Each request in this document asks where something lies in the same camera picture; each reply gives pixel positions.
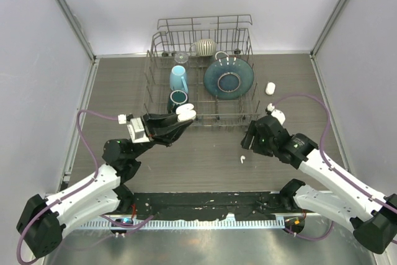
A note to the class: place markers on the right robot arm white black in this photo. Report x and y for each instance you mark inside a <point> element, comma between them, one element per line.
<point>368,214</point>

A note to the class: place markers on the light blue mug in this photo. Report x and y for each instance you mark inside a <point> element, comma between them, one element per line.
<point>178,79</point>

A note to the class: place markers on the large blue ceramic plate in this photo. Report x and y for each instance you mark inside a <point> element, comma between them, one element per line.
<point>228,78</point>

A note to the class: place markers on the white slotted cable duct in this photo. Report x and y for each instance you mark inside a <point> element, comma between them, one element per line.
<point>229,223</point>

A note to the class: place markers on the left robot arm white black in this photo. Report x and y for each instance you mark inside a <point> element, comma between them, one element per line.
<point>45,222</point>

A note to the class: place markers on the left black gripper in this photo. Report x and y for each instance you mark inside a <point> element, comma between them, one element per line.
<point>153,123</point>

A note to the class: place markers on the white earbud charging case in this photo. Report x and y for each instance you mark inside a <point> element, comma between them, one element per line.
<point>186,112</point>

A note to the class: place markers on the grey wire dish rack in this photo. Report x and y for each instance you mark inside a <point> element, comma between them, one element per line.
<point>231,35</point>

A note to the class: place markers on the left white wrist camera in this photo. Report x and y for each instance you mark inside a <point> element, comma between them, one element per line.
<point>135,128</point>

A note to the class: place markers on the dark green mug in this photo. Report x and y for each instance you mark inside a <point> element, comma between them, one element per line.
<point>176,99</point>

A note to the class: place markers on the white rimmed cup behind plate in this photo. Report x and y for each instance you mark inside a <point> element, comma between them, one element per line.
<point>220,55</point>

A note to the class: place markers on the striped beige ceramic jar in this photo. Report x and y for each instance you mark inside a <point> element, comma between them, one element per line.
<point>203,47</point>

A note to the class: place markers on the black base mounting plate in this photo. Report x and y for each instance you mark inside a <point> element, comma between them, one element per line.
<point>208,206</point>

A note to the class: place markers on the white earbud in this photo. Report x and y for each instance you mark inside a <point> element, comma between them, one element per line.
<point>242,159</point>

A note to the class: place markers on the small clear glass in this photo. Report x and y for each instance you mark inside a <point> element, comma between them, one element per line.
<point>181,58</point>

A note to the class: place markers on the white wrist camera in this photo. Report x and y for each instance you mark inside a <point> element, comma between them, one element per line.
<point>278,114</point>
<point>135,128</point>

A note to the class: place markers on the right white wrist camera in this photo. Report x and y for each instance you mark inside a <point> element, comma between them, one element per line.
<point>278,114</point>

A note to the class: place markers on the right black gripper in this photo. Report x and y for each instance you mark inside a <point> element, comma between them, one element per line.
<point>246,142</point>

